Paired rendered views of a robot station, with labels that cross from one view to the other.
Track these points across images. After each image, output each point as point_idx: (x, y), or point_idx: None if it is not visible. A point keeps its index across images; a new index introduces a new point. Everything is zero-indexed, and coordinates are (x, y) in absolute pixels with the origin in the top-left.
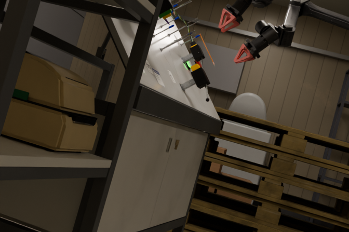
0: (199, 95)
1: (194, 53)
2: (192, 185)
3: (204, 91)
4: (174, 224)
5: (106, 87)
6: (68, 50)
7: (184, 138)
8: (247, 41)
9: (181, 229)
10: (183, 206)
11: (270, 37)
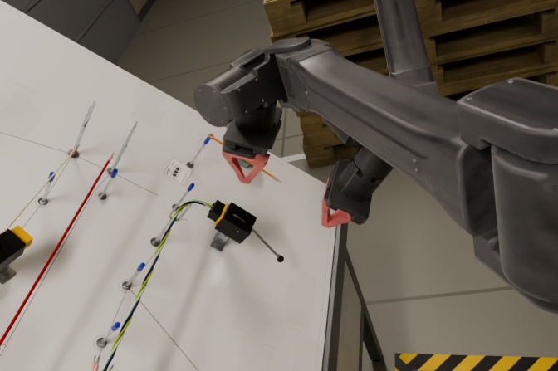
0: (293, 271)
1: (231, 234)
2: (351, 288)
3: (287, 192)
4: (360, 363)
5: None
6: None
7: None
8: (334, 207)
9: (364, 314)
10: (356, 326)
11: (387, 169)
